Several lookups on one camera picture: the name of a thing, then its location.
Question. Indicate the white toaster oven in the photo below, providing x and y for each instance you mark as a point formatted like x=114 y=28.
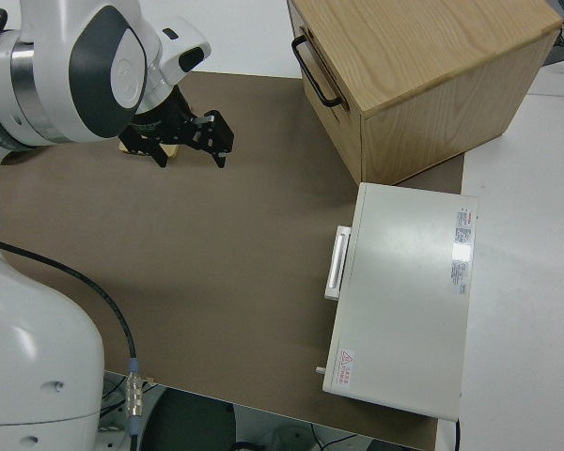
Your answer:
x=404 y=282

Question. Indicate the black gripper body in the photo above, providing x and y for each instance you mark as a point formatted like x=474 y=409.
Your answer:
x=162 y=119

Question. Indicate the wooden mug rack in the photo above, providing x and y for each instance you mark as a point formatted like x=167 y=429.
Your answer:
x=171 y=150

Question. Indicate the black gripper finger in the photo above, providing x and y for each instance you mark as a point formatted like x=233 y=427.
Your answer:
x=160 y=152
x=218 y=136

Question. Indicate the brown table mat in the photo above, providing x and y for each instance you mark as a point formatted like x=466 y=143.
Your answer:
x=216 y=235

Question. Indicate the light wooden box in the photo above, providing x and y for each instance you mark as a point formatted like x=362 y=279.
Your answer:
x=427 y=70

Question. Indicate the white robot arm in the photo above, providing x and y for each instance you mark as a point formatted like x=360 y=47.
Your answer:
x=51 y=70

